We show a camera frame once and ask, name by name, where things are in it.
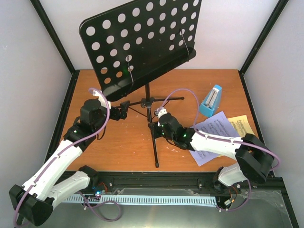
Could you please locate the black music stand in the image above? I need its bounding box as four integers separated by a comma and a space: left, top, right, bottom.
78, 0, 202, 168

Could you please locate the blue metronome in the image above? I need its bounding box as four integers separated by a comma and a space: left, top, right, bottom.
199, 85, 222, 117

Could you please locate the white sheet music page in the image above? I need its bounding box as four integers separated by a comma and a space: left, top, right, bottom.
190, 111, 240, 166

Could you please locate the yellow sheet music page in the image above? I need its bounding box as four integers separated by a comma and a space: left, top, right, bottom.
228, 115, 254, 137

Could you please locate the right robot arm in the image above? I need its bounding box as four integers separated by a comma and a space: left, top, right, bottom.
149, 113, 275, 192

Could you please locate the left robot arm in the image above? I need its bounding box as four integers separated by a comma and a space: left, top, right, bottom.
9, 98, 120, 226

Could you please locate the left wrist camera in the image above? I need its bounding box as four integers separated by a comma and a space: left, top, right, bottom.
91, 89, 111, 109

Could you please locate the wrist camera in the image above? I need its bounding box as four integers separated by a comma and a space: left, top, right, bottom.
91, 89, 111, 109
154, 107, 167, 118

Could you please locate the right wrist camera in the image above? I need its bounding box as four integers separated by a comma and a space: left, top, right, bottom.
154, 107, 167, 118

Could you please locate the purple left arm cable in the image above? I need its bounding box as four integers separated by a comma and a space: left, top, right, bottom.
13, 87, 111, 228

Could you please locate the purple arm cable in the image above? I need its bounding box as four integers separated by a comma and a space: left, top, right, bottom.
161, 89, 282, 171
13, 87, 111, 228

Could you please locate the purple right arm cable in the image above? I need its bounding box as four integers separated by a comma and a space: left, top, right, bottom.
161, 89, 282, 171

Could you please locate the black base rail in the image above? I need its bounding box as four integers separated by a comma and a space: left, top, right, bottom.
97, 171, 228, 195

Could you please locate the light blue slotted cable duct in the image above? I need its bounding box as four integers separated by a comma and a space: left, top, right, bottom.
64, 193, 218, 206

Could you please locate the black cage frame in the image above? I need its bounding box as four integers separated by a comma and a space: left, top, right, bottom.
14, 0, 300, 228

